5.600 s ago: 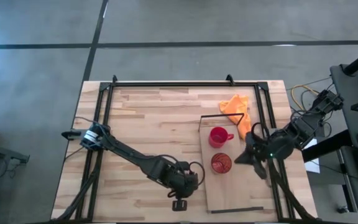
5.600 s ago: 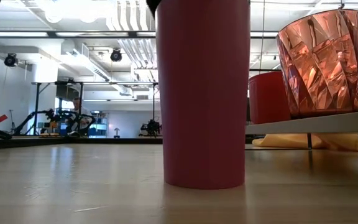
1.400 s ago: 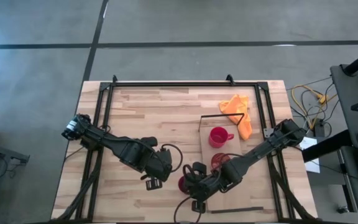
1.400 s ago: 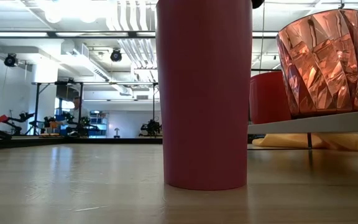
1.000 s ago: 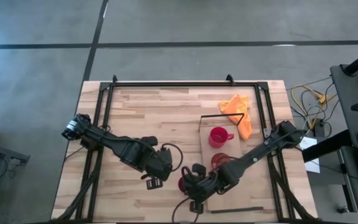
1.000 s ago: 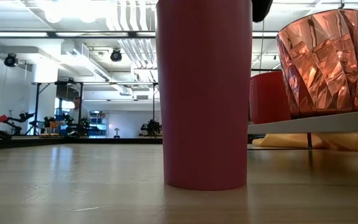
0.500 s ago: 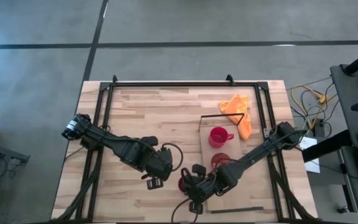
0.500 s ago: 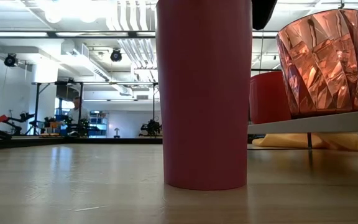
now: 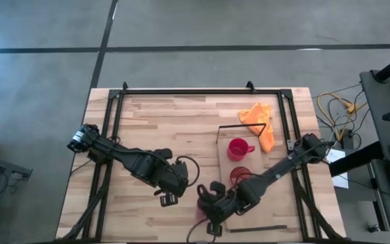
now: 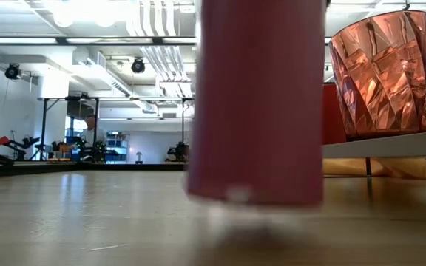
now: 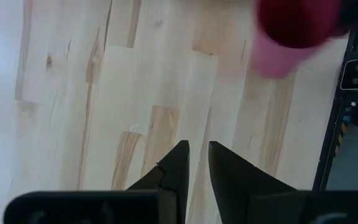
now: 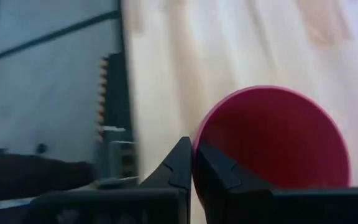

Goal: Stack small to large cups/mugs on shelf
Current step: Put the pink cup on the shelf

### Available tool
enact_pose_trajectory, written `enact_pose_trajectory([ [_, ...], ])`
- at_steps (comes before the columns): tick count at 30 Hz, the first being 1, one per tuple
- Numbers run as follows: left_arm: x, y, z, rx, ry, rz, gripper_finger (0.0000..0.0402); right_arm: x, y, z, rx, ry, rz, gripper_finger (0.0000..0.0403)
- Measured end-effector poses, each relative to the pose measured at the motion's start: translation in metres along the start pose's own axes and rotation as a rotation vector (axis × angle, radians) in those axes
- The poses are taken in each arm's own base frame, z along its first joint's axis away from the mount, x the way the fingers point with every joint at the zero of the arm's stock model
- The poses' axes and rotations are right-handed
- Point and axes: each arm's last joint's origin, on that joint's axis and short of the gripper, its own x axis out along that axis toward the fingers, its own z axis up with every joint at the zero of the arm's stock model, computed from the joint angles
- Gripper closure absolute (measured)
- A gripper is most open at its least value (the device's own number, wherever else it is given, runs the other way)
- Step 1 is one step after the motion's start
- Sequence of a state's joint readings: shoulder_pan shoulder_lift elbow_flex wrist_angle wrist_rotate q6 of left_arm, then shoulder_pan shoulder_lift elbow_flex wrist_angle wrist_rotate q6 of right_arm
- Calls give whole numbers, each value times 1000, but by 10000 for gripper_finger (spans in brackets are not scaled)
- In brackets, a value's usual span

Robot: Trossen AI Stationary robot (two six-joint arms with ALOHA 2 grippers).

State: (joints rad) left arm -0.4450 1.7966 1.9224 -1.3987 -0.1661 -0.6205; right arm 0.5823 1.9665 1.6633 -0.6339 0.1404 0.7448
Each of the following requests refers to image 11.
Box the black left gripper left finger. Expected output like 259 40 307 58
126 139 190 224

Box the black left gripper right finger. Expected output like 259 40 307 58
208 141 298 224

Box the pink translucent plastic cup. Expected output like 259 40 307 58
249 0 344 79

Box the black plate with white rim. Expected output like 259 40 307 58
339 55 358 91

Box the black metal table frame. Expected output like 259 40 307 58
311 18 358 191

